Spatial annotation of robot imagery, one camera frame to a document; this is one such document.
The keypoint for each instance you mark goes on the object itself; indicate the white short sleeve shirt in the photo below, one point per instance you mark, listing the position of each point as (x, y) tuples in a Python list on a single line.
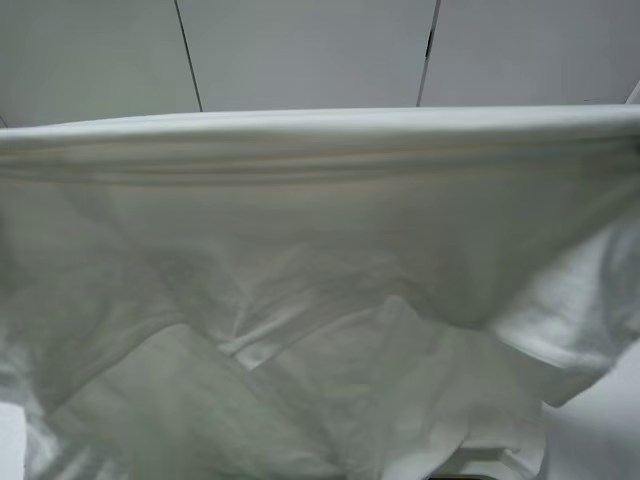
[(313, 294)]

